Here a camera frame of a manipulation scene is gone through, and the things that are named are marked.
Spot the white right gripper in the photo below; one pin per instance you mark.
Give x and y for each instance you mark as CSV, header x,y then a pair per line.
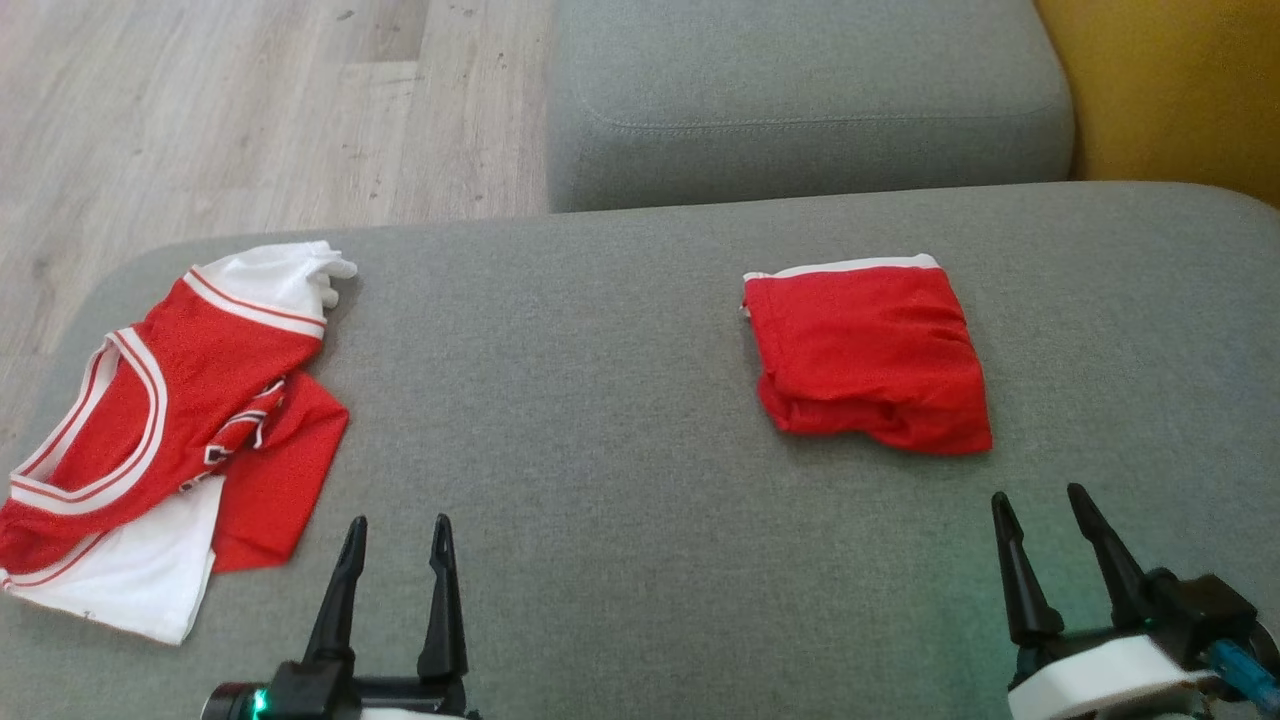
x,y
1100,680

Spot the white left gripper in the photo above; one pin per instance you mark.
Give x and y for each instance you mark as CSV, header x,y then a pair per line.
x,y
400,695

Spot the red shorts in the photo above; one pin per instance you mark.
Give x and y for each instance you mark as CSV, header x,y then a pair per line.
x,y
870,360

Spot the red and white jersey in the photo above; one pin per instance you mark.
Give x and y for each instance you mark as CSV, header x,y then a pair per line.
x,y
150,430

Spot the large grey sofa seat cushion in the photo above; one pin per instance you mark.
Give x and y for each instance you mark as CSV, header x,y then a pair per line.
x,y
600,450

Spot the yellow sofa cushion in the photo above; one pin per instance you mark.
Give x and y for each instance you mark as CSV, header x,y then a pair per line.
x,y
1170,90

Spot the small grey sofa cushion block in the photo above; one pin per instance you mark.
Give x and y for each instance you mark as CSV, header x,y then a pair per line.
x,y
800,100

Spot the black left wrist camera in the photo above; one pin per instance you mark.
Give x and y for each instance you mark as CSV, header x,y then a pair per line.
x,y
310,695

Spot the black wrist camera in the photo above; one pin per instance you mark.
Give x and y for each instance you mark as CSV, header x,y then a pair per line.
x,y
1200,610
310,695

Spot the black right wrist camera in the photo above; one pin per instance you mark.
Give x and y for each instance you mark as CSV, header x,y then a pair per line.
x,y
1200,610

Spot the blue right camera connector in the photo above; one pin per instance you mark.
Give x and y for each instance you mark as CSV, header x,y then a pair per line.
x,y
1245,672

